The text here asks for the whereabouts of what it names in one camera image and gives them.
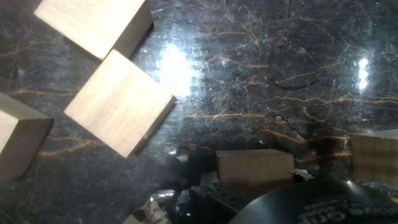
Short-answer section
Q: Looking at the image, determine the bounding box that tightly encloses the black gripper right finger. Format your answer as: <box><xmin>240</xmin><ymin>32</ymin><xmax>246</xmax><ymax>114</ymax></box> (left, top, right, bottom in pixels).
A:
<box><xmin>294</xmin><ymin>169</ymin><xmax>315</xmax><ymax>184</ymax></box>

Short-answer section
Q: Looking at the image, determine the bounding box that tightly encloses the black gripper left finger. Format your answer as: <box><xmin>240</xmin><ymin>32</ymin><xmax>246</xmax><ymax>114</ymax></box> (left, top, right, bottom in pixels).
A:
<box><xmin>177</xmin><ymin>170</ymin><xmax>249</xmax><ymax>224</ymax></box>

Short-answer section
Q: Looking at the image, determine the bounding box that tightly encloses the light wooden cube block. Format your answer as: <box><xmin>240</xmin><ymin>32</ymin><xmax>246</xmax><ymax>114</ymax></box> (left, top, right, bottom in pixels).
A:
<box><xmin>33</xmin><ymin>0</ymin><xmax>154</xmax><ymax>60</ymax></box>
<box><xmin>63</xmin><ymin>49</ymin><xmax>177</xmax><ymax>159</ymax></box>
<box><xmin>0</xmin><ymin>91</ymin><xmax>54</xmax><ymax>183</ymax></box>
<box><xmin>350</xmin><ymin>128</ymin><xmax>398</xmax><ymax>187</ymax></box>
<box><xmin>215</xmin><ymin>148</ymin><xmax>295</xmax><ymax>200</ymax></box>

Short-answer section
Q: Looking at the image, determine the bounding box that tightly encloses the dark marble pattern mat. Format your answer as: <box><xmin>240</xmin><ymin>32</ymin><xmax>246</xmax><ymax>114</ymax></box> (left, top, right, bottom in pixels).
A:
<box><xmin>0</xmin><ymin>0</ymin><xmax>398</xmax><ymax>224</ymax></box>

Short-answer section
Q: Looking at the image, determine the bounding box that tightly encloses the shiny wrapped fingertip cable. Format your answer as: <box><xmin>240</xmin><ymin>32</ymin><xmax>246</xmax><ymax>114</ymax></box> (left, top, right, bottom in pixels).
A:
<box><xmin>354</xmin><ymin>179</ymin><xmax>398</xmax><ymax>195</ymax></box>
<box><xmin>121</xmin><ymin>189</ymin><xmax>180</xmax><ymax>224</ymax></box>

